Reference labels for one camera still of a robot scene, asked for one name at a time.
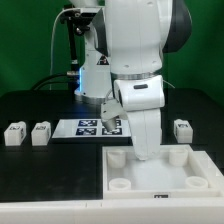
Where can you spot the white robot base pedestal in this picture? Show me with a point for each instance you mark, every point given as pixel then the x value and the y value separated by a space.
pixel 94 74

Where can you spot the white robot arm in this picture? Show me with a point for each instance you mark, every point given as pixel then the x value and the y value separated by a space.
pixel 124 46

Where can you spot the white square tabletop part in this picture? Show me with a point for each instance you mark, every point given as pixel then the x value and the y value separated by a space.
pixel 176 172

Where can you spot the white tag sheet with markers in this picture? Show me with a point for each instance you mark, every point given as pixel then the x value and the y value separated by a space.
pixel 87 128

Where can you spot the black camera on stand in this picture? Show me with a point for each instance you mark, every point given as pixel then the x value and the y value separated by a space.
pixel 78 22

